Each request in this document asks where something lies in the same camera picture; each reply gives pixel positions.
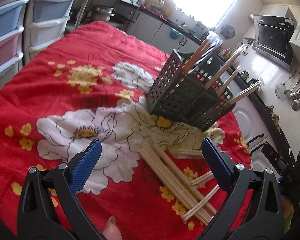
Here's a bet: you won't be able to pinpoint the operator thumb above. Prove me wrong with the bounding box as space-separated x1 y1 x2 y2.
102 216 122 240

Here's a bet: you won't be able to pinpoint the black range hood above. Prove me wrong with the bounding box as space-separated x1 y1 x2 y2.
253 15 294 72

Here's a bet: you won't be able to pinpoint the teal hanging bin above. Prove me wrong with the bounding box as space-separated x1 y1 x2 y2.
170 28 183 40

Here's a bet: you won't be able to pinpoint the hanging ladles and strainers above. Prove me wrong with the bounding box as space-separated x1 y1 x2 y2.
275 70 300 112

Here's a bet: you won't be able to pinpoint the bundle of bamboo chopsticks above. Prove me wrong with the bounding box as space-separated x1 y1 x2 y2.
139 144 220 225

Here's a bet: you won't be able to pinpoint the dark green utensil basket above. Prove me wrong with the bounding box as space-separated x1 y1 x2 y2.
146 50 236 131

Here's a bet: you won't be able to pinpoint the white lower kitchen cabinets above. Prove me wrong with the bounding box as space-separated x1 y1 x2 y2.
146 36 236 137

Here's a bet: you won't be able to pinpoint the steel cooking pot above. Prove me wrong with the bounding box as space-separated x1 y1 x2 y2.
90 5 115 22

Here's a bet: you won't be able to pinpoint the small black wall fan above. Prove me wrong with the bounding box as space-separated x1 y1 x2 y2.
220 25 236 40

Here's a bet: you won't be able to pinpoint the plastic drawer tower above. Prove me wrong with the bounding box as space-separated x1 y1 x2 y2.
23 0 75 64
0 0 30 90

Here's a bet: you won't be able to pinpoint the black stovetop kettle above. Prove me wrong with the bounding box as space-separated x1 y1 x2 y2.
240 70 249 81

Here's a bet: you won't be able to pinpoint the bamboo chopstick pair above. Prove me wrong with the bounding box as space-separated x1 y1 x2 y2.
182 31 223 76

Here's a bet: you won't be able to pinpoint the red floral tablecloth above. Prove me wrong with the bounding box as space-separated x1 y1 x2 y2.
0 22 251 239

